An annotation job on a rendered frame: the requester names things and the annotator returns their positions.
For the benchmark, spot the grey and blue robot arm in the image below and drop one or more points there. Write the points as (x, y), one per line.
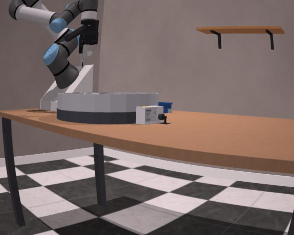
(65, 39)

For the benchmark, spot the blue open crate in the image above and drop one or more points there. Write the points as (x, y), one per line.
(166, 107)

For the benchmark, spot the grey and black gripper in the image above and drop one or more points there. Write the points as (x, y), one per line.
(87, 38)

